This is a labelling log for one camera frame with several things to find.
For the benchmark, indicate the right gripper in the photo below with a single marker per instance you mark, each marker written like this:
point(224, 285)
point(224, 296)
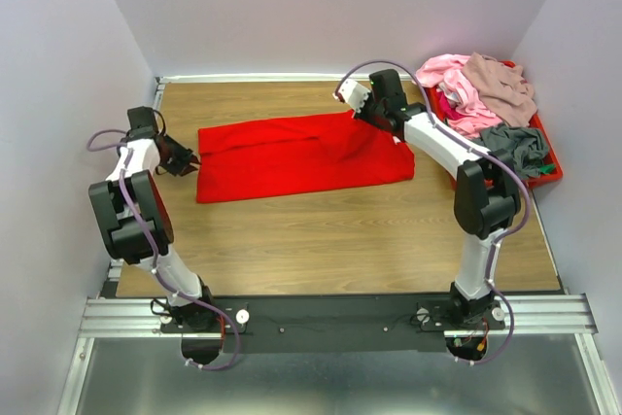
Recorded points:
point(362, 114)

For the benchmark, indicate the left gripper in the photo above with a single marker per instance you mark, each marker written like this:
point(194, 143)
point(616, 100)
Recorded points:
point(181, 167)

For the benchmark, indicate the red t-shirt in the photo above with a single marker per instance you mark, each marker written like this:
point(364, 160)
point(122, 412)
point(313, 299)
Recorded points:
point(283, 156)

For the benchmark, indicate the red plastic bin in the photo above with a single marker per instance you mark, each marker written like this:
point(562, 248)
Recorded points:
point(535, 123)

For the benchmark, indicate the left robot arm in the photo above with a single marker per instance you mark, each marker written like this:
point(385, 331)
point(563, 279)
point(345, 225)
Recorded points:
point(188, 300)

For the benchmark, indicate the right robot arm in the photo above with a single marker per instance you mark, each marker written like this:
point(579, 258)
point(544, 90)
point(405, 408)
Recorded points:
point(486, 194)

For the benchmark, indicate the magenta shirt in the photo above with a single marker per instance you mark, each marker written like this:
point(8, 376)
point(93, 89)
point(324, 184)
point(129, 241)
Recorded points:
point(447, 107)

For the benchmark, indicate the light pink shirt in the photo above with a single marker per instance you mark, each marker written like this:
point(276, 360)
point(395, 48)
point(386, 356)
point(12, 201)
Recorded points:
point(446, 72)

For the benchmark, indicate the dusty pink shirt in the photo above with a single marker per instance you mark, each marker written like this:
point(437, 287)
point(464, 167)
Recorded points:
point(502, 89)

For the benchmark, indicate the grey shirt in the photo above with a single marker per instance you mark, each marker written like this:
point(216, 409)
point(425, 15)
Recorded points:
point(526, 145)

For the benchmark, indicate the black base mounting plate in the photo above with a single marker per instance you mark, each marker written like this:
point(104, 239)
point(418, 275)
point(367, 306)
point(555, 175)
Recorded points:
point(266, 324)

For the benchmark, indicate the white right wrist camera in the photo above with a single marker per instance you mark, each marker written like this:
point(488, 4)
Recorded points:
point(353, 94)

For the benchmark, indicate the aluminium left rail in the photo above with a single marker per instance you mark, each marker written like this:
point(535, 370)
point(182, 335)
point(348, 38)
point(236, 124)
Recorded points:
point(131, 219)

